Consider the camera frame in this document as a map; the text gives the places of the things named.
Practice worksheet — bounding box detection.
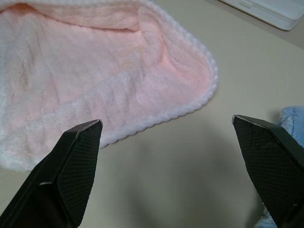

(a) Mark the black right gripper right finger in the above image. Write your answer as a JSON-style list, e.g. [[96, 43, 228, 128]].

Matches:
[[232, 114, 304, 228]]

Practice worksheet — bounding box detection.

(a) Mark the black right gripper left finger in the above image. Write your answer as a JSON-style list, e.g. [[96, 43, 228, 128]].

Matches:
[[0, 119, 104, 228]]

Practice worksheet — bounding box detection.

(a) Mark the light blue fluffy towel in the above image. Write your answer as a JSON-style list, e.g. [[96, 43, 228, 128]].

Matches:
[[247, 105, 304, 228]]

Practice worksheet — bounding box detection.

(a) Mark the pink fluffy towel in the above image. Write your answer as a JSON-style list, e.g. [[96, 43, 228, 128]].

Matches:
[[0, 0, 219, 172]]

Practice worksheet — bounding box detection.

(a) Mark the white plastic tray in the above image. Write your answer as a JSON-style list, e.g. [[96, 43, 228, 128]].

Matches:
[[217, 0, 304, 31]]

